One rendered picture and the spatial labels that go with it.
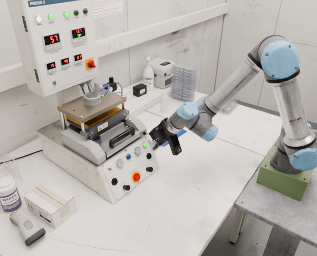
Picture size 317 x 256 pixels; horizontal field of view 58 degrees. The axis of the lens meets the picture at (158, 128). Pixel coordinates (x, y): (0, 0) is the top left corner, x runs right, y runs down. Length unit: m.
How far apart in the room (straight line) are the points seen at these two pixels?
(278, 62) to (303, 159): 0.41
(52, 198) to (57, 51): 0.63
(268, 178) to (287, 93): 0.50
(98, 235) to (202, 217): 0.44
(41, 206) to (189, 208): 0.62
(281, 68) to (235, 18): 2.51
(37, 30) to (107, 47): 0.78
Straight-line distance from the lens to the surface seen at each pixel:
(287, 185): 1.46
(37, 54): 1.31
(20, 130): 1.80
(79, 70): 1.45
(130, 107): 1.97
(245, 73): 1.21
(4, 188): 1.34
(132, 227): 1.25
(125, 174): 1.35
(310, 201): 1.52
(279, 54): 1.04
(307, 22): 3.32
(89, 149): 1.25
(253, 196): 1.44
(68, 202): 1.27
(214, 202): 1.36
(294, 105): 1.15
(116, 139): 1.27
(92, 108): 1.32
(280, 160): 1.43
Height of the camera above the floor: 1.73
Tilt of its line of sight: 33 degrees down
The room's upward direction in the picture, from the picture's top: 1 degrees clockwise
